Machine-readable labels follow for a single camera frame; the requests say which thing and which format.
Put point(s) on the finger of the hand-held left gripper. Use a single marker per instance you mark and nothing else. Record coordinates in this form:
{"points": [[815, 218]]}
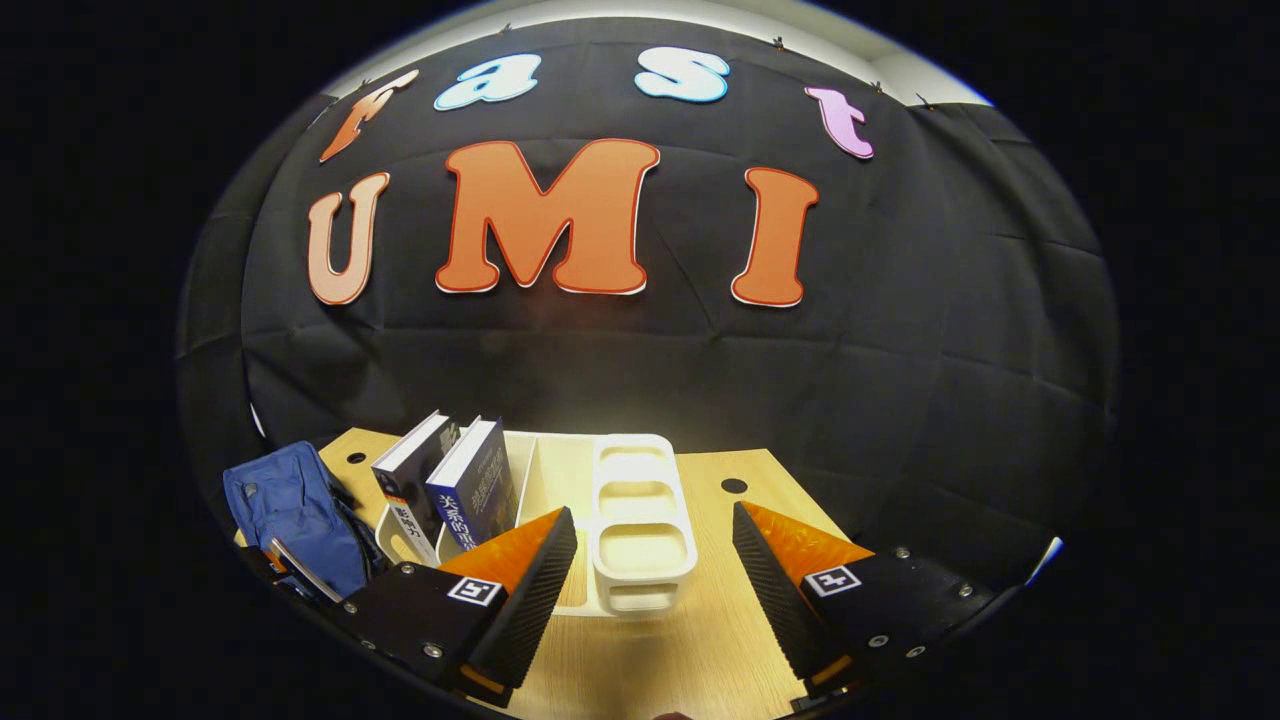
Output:
{"points": [[285, 570]]}

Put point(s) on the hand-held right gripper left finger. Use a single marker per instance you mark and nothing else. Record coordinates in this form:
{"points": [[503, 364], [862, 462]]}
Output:
{"points": [[530, 610]]}

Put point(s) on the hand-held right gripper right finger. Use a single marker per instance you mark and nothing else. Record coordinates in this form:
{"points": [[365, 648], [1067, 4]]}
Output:
{"points": [[775, 600]]}

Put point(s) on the blue schoolbag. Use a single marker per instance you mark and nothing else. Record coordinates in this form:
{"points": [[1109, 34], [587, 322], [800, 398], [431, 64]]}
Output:
{"points": [[295, 500]]}

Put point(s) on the white bookshelf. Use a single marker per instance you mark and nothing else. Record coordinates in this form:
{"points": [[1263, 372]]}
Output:
{"points": [[640, 550]]}

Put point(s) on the blue cover book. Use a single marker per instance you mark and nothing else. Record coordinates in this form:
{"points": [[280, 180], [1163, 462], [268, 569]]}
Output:
{"points": [[470, 500]]}

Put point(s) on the grey portrait cover book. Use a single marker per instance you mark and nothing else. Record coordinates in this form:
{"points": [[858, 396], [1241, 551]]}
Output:
{"points": [[405, 490]]}

